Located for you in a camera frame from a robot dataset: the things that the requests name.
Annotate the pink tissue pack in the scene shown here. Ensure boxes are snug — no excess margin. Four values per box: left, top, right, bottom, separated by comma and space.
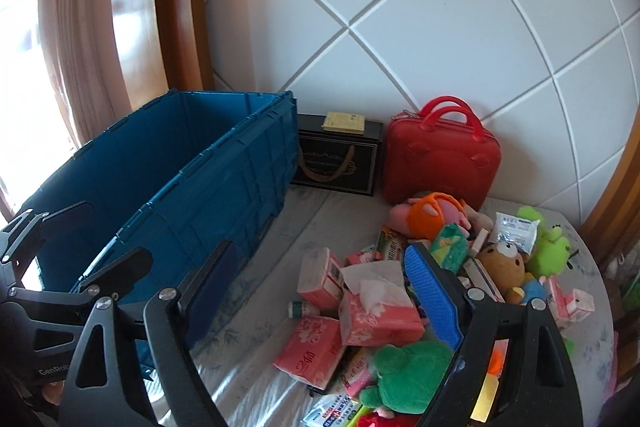
272, 314, 347, 391
297, 247, 347, 314

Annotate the beige curtain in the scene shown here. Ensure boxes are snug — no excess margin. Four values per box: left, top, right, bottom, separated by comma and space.
37, 0, 137, 148

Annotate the brown bear plush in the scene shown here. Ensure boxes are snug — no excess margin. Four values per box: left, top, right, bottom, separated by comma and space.
474, 241, 546, 304

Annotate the green and red box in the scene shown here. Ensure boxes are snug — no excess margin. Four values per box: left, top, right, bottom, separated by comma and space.
375, 227, 412, 264

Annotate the small white bottle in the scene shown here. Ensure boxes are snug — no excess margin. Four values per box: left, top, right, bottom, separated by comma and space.
287, 300, 322, 319

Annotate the green snack packet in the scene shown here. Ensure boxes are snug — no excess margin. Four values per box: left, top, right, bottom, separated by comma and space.
429, 224, 472, 274

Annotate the floral bed sheet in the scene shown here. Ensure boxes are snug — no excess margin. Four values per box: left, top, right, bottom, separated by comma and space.
155, 189, 617, 427

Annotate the white foil packet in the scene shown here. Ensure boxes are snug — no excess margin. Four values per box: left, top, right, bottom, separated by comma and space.
489, 212, 542, 254

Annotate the wooden window frame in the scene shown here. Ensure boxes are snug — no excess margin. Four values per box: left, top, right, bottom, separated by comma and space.
107, 0, 217, 108

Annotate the black gift box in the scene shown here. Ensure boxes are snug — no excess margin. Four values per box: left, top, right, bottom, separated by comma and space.
290, 113, 385, 198

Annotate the light green frog plush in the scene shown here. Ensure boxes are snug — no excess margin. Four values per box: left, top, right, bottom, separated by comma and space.
516, 205, 574, 279

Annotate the red small suitcase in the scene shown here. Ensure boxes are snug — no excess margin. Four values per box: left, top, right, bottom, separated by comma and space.
382, 95, 502, 212

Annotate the pink and orange plush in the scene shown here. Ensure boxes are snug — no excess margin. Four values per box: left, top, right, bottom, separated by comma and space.
389, 192, 471, 242

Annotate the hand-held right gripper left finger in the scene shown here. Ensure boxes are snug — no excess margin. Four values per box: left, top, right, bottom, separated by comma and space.
57, 239, 236, 427

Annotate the pink drink carton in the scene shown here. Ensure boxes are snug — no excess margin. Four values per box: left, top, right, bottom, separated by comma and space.
544, 276, 597, 329

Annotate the pink snack packet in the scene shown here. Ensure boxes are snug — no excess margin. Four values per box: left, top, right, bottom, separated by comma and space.
339, 347, 377, 401

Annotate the blue plastic crate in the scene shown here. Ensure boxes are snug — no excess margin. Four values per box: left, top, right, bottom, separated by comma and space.
10, 89, 301, 373

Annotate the pink open tissue box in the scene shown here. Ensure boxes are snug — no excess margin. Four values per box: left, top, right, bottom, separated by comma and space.
339, 261, 427, 349

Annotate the dark green frog plush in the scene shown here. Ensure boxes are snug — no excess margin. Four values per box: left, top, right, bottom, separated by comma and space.
359, 340, 457, 419

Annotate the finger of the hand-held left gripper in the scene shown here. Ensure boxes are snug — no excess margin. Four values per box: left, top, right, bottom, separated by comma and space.
74, 248, 154, 297
0, 201, 94, 264

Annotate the small pink packet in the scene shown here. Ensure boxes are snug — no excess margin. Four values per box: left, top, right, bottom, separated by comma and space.
345, 244, 379, 268

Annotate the yellow paper packet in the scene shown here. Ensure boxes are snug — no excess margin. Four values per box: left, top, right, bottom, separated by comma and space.
322, 111, 367, 135

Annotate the white and blue medicine box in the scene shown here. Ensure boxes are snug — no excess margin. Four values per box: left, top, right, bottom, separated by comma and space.
300, 393, 364, 427

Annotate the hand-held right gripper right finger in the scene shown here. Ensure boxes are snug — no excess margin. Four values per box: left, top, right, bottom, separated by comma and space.
404, 241, 587, 427

